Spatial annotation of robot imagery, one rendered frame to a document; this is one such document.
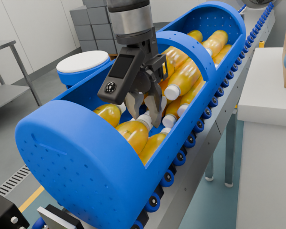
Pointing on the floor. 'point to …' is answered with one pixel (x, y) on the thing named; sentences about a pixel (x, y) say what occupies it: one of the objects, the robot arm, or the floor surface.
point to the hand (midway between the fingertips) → (145, 123)
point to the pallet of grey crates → (95, 28)
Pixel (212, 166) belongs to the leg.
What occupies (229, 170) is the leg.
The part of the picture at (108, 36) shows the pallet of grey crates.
